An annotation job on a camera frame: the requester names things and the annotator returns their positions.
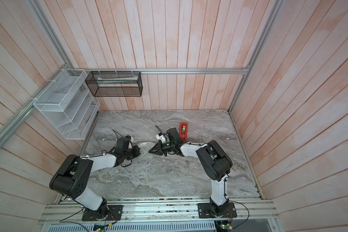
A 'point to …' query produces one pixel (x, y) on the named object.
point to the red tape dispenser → (183, 128)
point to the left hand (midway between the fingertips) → (142, 151)
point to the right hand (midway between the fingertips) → (149, 152)
